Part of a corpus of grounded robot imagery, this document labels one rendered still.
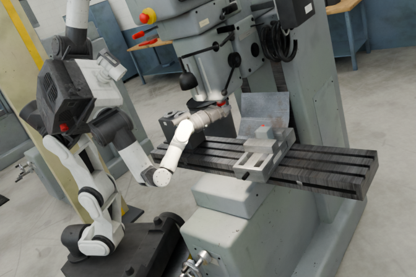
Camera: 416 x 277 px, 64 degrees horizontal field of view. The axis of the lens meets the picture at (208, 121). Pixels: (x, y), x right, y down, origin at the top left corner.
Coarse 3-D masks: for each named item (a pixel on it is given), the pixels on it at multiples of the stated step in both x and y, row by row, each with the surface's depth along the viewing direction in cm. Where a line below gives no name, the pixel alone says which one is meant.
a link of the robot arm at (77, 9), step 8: (72, 0) 139; (80, 0) 139; (88, 0) 142; (72, 8) 140; (80, 8) 141; (88, 8) 144; (72, 16) 141; (80, 16) 142; (88, 16) 146; (72, 24) 142; (80, 24) 143
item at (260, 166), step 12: (276, 132) 155; (288, 132) 159; (288, 144) 158; (252, 156) 150; (264, 156) 147; (276, 156) 149; (240, 168) 146; (252, 168) 142; (264, 168) 141; (252, 180) 145; (264, 180) 141
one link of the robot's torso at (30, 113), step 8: (32, 104) 158; (24, 112) 156; (32, 112) 155; (24, 120) 159; (32, 120) 156; (40, 120) 154; (40, 128) 158; (64, 136) 154; (72, 136) 154; (72, 144) 162
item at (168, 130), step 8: (168, 112) 199; (176, 112) 195; (184, 112) 191; (192, 112) 191; (160, 120) 196; (168, 120) 191; (168, 128) 195; (168, 136) 200; (192, 136) 189; (200, 136) 193; (168, 144) 204; (192, 144) 189
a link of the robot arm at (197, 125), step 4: (188, 112) 156; (180, 116) 154; (184, 116) 154; (188, 116) 155; (192, 116) 154; (196, 116) 154; (172, 120) 153; (176, 120) 153; (180, 120) 154; (188, 120) 154; (192, 120) 153; (196, 120) 153; (200, 120) 153; (172, 124) 154; (176, 124) 153; (196, 124) 152; (200, 124) 153; (176, 128) 156; (196, 128) 154; (200, 128) 154; (192, 132) 153
